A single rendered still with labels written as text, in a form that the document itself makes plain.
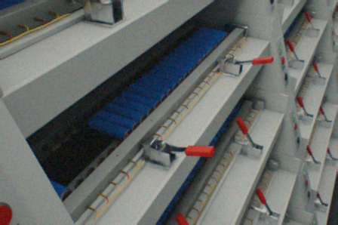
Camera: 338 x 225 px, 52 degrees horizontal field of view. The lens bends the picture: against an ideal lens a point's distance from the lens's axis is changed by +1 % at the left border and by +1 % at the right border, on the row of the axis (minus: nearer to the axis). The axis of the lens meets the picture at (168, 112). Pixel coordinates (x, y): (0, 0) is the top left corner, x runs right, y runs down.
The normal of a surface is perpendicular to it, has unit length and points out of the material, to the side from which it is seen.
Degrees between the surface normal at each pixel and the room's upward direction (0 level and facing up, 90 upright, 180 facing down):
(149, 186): 20
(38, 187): 90
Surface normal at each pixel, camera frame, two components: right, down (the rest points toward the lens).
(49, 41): -0.01, -0.82
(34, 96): 0.88, 0.26
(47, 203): 0.82, -0.03
